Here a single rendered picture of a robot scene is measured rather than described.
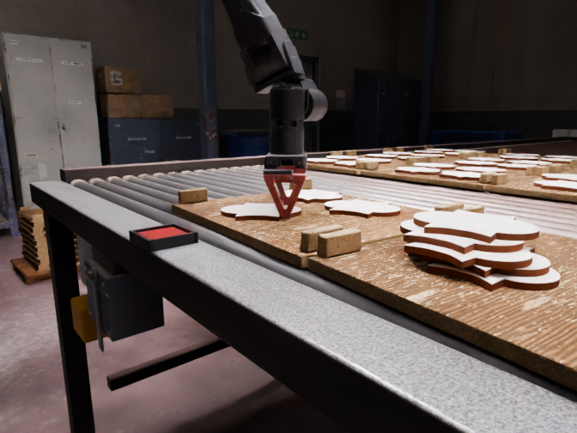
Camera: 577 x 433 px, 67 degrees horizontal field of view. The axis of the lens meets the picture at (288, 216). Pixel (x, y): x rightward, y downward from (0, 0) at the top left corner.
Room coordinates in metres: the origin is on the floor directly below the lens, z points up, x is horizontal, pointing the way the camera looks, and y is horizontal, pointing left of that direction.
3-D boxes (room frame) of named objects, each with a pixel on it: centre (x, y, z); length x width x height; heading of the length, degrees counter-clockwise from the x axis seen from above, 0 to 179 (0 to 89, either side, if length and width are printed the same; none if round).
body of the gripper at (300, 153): (0.74, 0.00, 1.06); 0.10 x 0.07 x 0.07; 177
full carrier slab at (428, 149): (2.12, -0.78, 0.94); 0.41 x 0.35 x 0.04; 41
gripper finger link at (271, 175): (0.70, 0.00, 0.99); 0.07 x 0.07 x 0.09; 87
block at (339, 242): (0.51, -0.06, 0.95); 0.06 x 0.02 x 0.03; 125
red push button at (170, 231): (0.63, 0.19, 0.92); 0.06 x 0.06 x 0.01; 40
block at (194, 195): (0.84, 0.19, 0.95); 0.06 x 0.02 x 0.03; 126
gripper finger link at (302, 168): (0.77, 0.00, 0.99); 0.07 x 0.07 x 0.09; 87
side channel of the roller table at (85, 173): (2.59, -0.87, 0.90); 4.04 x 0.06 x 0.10; 130
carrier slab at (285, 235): (0.76, -0.04, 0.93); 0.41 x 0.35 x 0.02; 36
